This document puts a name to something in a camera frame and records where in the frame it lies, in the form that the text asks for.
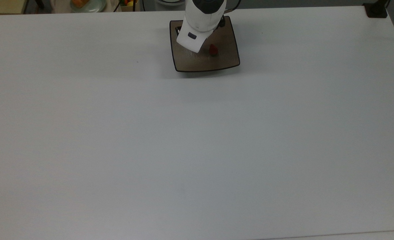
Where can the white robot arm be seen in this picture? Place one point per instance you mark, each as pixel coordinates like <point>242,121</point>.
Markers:
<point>202,20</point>

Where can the wooden board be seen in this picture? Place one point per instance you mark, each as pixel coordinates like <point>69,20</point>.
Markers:
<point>3,6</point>

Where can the plate with orange food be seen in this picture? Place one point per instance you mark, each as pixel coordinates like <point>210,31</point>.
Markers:
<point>87,4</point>

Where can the white bowl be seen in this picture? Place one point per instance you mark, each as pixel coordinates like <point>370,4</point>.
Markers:
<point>170,2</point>

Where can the square brown ceramic plate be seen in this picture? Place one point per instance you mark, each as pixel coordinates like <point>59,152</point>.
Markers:
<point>217,63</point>

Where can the red strawberry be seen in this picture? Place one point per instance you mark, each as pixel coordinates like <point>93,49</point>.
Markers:
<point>213,50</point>

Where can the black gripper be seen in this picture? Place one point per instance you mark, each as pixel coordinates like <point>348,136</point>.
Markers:
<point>222,20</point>

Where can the bowl of fruit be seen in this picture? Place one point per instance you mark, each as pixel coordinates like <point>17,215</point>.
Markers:
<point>128,4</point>

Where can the black stand base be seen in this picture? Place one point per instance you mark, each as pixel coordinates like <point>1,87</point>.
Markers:
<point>376,9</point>

